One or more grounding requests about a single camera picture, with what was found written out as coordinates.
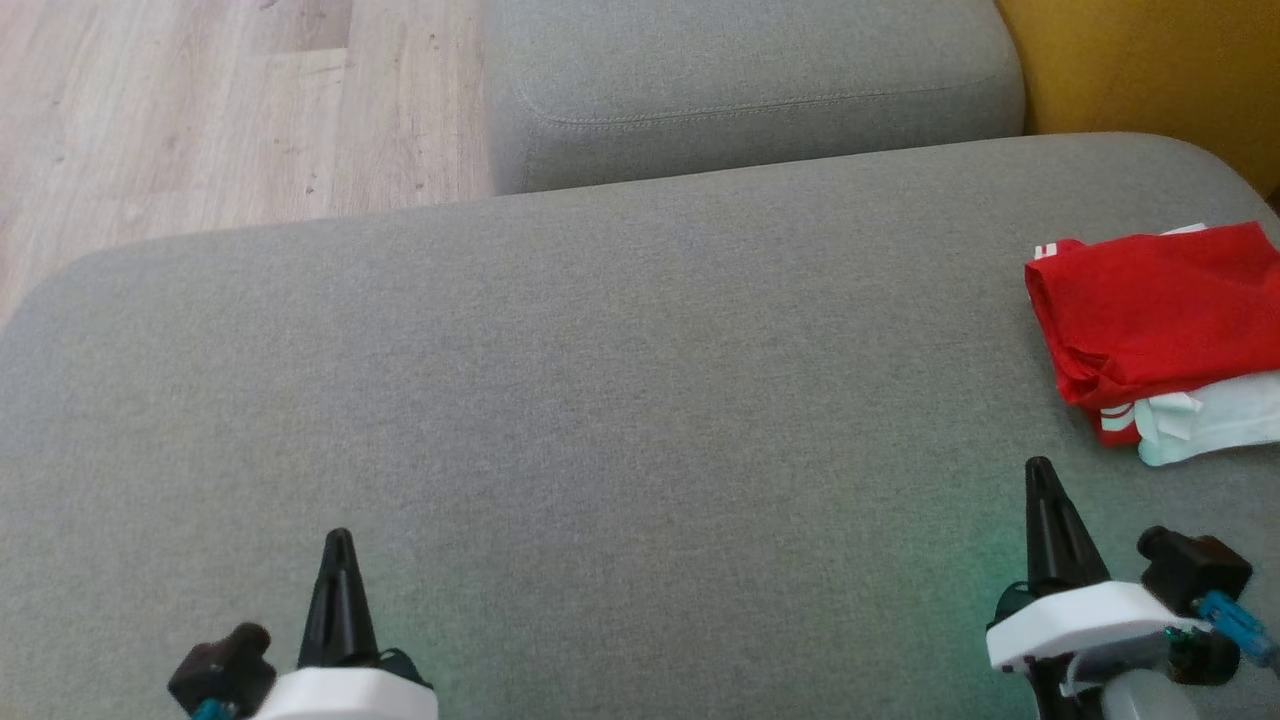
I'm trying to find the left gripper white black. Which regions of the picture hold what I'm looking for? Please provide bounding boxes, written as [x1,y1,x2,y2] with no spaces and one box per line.
[250,528,440,720]

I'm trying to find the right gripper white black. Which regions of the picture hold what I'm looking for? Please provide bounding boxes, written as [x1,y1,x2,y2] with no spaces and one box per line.
[985,457,1213,720]

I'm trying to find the red white numbered jersey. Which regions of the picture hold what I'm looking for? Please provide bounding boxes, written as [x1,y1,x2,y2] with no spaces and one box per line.
[1024,222,1280,469]

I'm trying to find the large grey sofa chaise cushion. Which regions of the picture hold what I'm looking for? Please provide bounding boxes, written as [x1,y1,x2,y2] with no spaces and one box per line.
[0,132,1280,720]

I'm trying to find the large yellow sofa backrest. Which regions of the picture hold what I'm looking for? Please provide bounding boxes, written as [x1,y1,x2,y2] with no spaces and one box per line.
[995,0,1280,201]

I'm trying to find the grey sofa seat cushion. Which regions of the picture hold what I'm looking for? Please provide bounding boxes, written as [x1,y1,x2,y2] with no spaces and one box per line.
[483,0,1028,197]

